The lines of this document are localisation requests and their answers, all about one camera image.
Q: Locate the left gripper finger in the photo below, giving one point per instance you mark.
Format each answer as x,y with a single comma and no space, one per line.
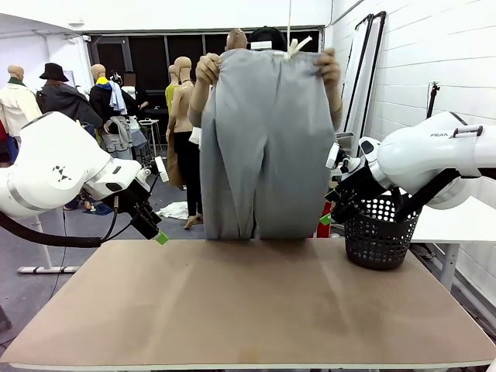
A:
153,231
152,213

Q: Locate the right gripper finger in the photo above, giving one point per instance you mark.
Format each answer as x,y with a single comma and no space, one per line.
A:
336,197
339,214

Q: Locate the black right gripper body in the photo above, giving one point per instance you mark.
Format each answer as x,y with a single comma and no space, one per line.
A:
353,186

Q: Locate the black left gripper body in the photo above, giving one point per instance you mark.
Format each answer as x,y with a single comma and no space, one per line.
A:
133,199

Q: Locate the black perforated plastic basket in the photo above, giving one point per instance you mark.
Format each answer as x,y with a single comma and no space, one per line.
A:
381,240

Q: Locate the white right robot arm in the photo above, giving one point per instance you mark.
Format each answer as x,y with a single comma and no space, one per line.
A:
418,155

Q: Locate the person's right forearm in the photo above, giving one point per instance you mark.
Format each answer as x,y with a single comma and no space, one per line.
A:
199,104

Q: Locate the person's left forearm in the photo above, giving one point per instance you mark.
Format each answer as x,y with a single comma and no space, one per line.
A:
336,108

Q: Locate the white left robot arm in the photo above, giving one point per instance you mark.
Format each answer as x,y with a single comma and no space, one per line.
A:
58,162

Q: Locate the person's left hand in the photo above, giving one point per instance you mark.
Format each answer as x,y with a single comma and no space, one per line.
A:
331,73

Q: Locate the person's right hand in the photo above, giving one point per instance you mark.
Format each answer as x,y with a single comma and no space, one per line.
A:
208,69

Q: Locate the red box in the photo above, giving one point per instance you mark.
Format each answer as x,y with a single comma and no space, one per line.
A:
324,230

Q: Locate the white cloth on floor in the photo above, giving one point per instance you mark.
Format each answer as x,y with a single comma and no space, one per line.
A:
174,211

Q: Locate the grey metal bin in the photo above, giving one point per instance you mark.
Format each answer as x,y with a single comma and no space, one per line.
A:
345,141

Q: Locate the white stool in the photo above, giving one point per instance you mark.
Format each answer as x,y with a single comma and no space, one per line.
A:
151,131

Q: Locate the bare tan mannequin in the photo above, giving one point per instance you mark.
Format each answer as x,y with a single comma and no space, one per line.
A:
184,116

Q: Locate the white table with grey feet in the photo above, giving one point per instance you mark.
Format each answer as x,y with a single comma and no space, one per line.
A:
42,248

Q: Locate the mannequin with yellow scarf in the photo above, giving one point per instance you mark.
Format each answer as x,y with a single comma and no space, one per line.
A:
102,97

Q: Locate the black leaning frames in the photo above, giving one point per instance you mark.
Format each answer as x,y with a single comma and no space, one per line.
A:
364,77

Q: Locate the white side table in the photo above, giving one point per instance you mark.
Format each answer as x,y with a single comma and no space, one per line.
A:
457,224

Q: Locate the mannequin in yellow top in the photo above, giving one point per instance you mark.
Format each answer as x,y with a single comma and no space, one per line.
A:
170,93

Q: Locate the black tripod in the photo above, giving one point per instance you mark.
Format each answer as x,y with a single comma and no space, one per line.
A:
435,97

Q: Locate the mannequin with black hat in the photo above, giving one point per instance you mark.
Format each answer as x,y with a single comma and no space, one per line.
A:
62,97

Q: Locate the mannequin in cream jacket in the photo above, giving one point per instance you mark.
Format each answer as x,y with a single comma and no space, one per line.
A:
15,104

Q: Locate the black cap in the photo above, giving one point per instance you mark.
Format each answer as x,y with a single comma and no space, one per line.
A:
265,34

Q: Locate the mannequin in white shirt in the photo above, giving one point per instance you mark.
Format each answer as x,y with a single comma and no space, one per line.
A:
236,38

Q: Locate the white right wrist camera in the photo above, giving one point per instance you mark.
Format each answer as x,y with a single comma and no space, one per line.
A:
332,156

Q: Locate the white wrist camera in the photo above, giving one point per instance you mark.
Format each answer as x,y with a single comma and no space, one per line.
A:
332,156
161,168

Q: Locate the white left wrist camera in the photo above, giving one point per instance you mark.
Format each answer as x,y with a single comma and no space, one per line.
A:
161,168

